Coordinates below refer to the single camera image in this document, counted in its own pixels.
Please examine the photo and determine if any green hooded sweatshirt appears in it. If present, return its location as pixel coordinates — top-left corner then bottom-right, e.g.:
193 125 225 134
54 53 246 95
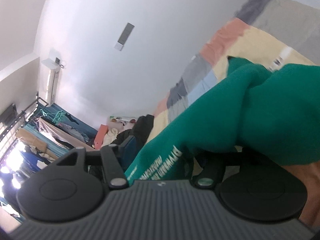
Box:
125 57 319 184

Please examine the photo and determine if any person's right hand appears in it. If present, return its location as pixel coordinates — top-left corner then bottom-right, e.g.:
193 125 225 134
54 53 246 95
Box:
283 161 320 230

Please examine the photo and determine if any black puffer jacket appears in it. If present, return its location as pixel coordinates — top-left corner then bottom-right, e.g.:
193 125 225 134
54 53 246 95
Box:
112 114 155 147

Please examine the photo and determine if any white air conditioner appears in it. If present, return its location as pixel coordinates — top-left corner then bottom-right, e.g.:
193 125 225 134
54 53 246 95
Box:
39 57 65 106

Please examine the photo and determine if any patchwork bed sheet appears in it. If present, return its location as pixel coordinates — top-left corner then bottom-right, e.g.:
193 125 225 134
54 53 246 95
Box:
146 0 319 144

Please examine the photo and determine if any grey wall switch panel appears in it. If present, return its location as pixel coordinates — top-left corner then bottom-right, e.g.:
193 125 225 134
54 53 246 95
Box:
114 23 135 51

